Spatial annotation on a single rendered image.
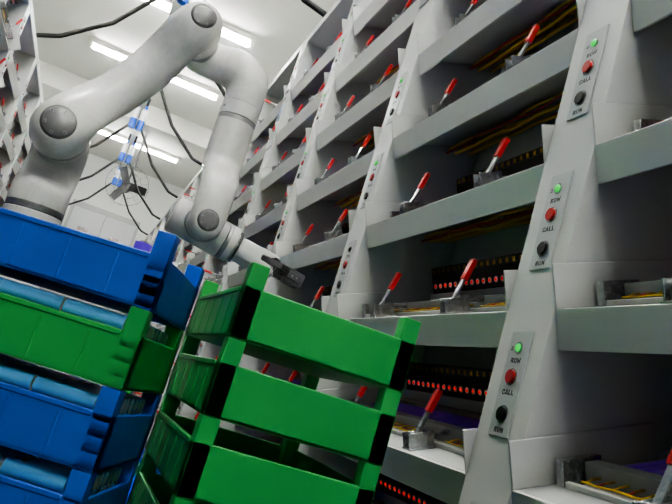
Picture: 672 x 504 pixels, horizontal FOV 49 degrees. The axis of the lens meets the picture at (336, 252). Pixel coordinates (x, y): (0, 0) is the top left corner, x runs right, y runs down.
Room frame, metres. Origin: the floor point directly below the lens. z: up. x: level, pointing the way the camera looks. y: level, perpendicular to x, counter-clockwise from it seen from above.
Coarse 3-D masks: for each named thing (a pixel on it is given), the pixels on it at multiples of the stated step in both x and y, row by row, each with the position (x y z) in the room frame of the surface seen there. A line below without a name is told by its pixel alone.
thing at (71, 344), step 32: (0, 320) 0.74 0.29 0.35; (32, 320) 0.74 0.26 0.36; (64, 320) 0.73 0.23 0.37; (128, 320) 0.73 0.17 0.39; (0, 352) 0.74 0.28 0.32; (32, 352) 0.73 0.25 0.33; (64, 352) 0.73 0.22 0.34; (96, 352) 0.73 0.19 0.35; (128, 352) 0.73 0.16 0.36; (160, 352) 0.84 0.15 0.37; (128, 384) 0.75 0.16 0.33; (160, 384) 0.90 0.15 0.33
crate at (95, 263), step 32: (0, 224) 0.74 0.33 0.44; (32, 224) 0.74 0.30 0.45; (0, 256) 0.74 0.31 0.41; (32, 256) 0.74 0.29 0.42; (64, 256) 0.73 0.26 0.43; (96, 256) 0.73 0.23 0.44; (128, 256) 0.73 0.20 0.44; (160, 256) 0.73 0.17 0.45; (64, 288) 0.80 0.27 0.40; (96, 288) 0.73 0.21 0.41; (128, 288) 0.73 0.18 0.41; (160, 288) 0.74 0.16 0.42; (192, 288) 0.89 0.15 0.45; (160, 320) 0.85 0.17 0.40
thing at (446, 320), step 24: (456, 264) 1.37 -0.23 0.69; (480, 264) 1.29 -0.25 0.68; (504, 264) 1.22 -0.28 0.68; (456, 288) 1.06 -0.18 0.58; (480, 288) 1.30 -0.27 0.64; (504, 288) 1.22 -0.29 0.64; (360, 312) 1.47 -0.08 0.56; (384, 312) 1.31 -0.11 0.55; (408, 312) 1.26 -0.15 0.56; (432, 312) 1.18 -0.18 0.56; (456, 312) 1.05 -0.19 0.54; (480, 312) 0.95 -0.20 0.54; (504, 312) 0.89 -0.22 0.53; (432, 336) 1.08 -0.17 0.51; (456, 336) 1.01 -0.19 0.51; (480, 336) 0.95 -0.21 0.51
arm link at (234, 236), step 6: (234, 228) 1.63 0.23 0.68; (228, 234) 1.62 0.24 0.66; (234, 234) 1.62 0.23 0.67; (240, 234) 1.65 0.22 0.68; (228, 240) 1.62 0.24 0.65; (234, 240) 1.62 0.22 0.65; (222, 246) 1.62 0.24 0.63; (228, 246) 1.62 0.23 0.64; (234, 246) 1.63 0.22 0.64; (222, 252) 1.63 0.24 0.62; (228, 252) 1.63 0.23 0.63; (222, 258) 1.65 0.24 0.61
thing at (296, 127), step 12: (324, 72) 2.22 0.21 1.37; (324, 84) 2.40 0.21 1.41; (300, 108) 2.65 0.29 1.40; (312, 108) 2.35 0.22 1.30; (288, 120) 2.66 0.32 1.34; (300, 120) 2.49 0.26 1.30; (312, 120) 2.57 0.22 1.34; (276, 132) 2.80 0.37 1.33; (288, 132) 2.63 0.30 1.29; (300, 132) 2.73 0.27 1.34; (276, 144) 2.80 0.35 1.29
